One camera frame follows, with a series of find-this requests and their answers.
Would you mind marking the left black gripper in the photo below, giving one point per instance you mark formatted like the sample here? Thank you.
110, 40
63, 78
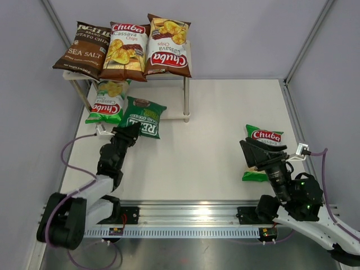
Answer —
129, 134

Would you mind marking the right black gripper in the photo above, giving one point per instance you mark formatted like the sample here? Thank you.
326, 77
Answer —
261, 156

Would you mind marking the green Real chips bag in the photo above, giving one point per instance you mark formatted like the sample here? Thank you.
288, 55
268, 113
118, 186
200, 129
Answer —
147, 113

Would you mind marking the green Chuba cassava bag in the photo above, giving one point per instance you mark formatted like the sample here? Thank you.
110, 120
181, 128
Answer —
273, 138
109, 102

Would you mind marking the brown Chuba cassava bag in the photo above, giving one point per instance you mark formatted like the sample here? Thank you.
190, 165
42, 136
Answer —
166, 48
126, 55

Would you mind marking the brown Kettle sea salt bag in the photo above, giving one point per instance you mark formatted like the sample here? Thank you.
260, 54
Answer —
87, 53

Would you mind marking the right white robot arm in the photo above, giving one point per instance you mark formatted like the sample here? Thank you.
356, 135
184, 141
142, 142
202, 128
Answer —
300, 203

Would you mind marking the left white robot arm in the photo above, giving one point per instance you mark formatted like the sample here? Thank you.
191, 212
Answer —
66, 217

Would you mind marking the white wooden two-tier shelf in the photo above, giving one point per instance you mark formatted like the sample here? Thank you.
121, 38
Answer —
172, 91

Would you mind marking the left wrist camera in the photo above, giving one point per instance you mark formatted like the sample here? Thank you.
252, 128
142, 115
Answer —
102, 132

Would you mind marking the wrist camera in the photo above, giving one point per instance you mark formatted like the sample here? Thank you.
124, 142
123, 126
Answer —
300, 154
102, 132

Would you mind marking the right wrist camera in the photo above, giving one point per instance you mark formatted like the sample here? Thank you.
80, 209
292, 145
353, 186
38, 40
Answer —
300, 154

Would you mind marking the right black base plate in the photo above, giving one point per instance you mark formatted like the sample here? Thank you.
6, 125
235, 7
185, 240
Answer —
246, 215

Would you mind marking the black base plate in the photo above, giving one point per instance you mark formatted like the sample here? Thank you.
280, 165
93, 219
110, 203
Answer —
246, 215
128, 214

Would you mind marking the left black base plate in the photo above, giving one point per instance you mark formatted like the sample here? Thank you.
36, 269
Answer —
128, 214

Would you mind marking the aluminium mounting rail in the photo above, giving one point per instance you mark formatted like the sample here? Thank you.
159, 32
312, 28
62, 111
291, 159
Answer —
173, 214

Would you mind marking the white slotted cable duct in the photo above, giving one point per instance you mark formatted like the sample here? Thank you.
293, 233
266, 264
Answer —
173, 233

